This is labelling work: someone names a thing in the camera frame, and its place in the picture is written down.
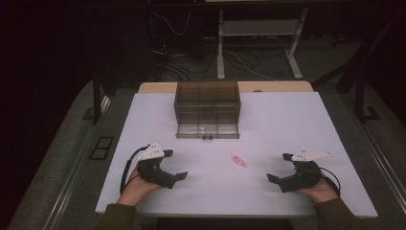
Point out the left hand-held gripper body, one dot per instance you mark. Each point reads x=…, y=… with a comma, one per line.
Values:
x=153, y=174

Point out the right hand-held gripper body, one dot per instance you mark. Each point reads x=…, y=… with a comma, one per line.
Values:
x=304, y=177

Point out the person's right hand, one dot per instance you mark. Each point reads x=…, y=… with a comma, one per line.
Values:
x=320, y=191

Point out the person's left hand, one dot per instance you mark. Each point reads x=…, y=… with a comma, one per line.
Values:
x=135, y=190

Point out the small red patterned packet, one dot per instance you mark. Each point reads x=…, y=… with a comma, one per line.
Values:
x=239, y=161

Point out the transparent brown drawer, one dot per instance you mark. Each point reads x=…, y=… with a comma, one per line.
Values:
x=207, y=131

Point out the white table board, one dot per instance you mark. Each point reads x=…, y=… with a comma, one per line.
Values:
x=223, y=191

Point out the transparent brown drawer cabinet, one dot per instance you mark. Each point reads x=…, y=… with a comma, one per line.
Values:
x=207, y=99

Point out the black metal stand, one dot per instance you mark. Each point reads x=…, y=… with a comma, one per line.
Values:
x=360, y=102
x=96, y=99

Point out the black slanted metal bar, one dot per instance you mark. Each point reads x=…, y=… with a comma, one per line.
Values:
x=367, y=51

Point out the black rectangular floor frame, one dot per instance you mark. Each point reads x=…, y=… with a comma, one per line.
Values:
x=101, y=148

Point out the aluminium floor rail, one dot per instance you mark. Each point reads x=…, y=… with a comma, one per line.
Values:
x=379, y=153
x=73, y=179

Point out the white metal stand frame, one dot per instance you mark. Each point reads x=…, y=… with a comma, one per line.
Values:
x=260, y=28

